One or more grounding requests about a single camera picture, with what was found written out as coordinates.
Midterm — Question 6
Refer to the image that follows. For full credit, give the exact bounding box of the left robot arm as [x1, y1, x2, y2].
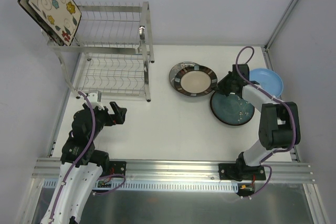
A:
[41, 91, 127, 223]

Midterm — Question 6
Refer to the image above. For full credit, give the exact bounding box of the teal round glazed plate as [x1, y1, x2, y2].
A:
[210, 92, 255, 126]

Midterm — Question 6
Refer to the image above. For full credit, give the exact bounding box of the round plate dark patterned rim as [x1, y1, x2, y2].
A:
[175, 65, 217, 97]

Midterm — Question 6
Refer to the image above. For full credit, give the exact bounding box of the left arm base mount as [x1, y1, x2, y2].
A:
[108, 161, 127, 178]

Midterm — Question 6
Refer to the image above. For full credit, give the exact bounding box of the aluminium mounting rail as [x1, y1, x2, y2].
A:
[32, 158, 317, 184]

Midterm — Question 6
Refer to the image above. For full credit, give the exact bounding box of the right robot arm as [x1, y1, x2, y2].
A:
[217, 64, 301, 182]

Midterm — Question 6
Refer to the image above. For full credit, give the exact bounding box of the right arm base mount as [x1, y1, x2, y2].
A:
[218, 163, 266, 182]

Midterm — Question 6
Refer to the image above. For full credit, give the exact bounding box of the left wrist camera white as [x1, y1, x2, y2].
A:
[78, 91, 105, 110]

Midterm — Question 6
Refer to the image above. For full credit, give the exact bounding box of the square floral plate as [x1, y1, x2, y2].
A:
[28, 0, 82, 46]
[17, 0, 65, 46]

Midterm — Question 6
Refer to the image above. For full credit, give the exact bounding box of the white slotted cable duct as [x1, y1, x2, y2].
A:
[42, 179, 238, 193]

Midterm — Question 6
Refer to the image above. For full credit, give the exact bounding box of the light blue round plate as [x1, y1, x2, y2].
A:
[249, 68, 284, 98]

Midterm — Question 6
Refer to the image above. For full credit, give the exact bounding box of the steel two-tier dish rack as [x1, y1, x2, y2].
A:
[47, 2, 155, 102]

